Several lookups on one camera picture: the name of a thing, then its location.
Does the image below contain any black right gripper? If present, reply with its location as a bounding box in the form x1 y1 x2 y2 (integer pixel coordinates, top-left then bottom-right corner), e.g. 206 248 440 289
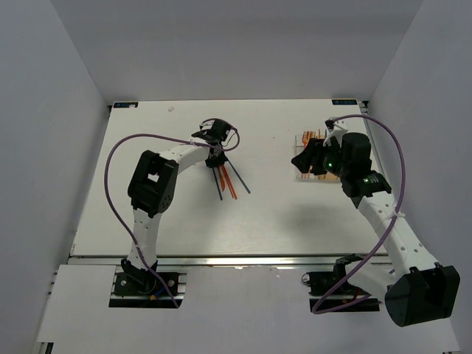
291 138 350 179

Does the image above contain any teal plastic chopstick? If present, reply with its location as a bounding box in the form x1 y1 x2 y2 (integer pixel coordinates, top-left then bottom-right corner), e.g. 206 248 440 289
212 168 223 201
227 159 251 194

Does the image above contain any red-orange plastic chopstick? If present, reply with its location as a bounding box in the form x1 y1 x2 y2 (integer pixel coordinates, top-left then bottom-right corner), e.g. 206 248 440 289
218 166 229 191
222 165 237 200

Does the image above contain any red-orange plastic fork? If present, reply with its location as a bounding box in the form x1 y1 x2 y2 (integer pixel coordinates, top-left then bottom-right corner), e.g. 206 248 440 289
302 131 310 148

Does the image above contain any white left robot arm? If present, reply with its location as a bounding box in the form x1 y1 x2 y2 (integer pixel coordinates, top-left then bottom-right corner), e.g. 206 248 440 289
118 118 240 294

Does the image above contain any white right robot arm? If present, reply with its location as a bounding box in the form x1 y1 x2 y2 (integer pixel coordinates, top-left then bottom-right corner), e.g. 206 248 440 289
312 133 460 327

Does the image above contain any clear plastic container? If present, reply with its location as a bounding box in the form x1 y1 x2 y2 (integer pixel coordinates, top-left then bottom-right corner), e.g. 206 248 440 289
294 132 318 181

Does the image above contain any orange translucent plastic container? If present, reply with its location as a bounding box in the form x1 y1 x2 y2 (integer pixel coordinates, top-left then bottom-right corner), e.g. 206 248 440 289
317 173 339 181

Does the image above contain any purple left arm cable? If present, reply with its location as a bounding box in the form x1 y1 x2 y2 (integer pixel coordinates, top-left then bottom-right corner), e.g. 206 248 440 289
105 117 240 309

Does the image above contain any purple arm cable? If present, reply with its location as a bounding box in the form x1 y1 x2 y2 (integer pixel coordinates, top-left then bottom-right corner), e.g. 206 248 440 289
311 114 406 314
105 117 240 309

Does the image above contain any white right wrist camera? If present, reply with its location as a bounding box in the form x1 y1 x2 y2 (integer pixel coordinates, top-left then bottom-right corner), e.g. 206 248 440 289
324 117 349 146

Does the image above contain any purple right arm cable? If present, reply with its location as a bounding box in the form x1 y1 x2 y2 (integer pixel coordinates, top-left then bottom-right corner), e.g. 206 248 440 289
311 114 406 314

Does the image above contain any aluminium table front rail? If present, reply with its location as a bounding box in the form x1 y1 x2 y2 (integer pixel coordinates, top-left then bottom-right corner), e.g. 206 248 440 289
67 254 392 267

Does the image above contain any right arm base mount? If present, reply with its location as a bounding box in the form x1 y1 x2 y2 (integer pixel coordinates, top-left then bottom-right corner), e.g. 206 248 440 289
301 271 380 313

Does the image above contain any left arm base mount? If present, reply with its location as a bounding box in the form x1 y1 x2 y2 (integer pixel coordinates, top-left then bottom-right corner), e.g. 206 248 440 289
108 271 187 309

